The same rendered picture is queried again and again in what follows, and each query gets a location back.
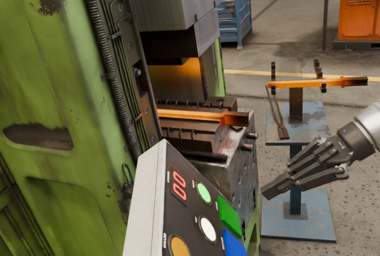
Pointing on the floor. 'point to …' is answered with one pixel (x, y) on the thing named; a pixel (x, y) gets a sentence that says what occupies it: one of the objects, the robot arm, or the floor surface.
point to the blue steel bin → (234, 16)
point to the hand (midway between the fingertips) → (277, 186)
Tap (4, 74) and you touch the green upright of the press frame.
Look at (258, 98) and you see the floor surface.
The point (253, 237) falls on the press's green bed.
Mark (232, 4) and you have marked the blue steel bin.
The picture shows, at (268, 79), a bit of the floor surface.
